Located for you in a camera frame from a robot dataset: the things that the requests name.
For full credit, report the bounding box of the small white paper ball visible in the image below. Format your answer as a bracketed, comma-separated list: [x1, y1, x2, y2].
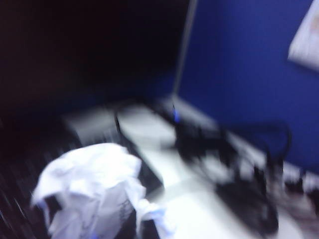
[30, 142, 175, 239]

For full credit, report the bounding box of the black desk device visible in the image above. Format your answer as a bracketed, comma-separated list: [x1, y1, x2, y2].
[171, 104, 240, 164]

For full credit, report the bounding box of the blue partition panel with poster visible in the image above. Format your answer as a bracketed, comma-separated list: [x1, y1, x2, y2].
[177, 0, 319, 176]

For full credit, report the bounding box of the black computer monitor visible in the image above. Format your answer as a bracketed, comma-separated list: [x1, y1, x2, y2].
[0, 0, 191, 122]

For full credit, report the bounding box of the white paper poster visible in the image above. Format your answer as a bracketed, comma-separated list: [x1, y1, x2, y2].
[287, 0, 319, 70]

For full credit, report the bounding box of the grey partition post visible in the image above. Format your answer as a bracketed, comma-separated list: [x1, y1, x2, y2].
[172, 0, 199, 98]

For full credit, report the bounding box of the thick black cable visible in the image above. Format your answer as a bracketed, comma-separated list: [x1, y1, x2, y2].
[258, 120, 294, 165]

